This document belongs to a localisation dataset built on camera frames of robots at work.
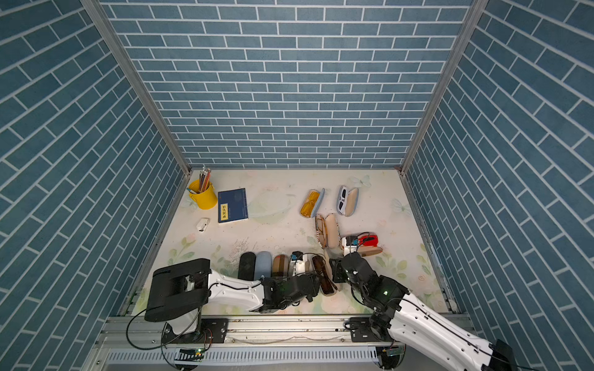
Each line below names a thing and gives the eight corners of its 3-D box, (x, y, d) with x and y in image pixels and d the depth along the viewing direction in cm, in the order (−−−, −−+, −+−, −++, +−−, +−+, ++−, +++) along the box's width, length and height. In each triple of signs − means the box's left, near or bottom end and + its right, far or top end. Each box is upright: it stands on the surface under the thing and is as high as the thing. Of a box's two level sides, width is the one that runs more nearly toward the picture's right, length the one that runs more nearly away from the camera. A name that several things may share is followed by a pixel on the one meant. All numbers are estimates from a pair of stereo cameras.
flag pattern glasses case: (316, 248, 94) (316, 245, 92) (315, 217, 104) (315, 213, 102) (340, 248, 94) (341, 245, 92) (337, 217, 104) (338, 213, 102)
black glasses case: (237, 280, 87) (235, 276, 84) (242, 256, 93) (240, 252, 90) (254, 280, 87) (253, 276, 84) (258, 256, 93) (256, 252, 90)
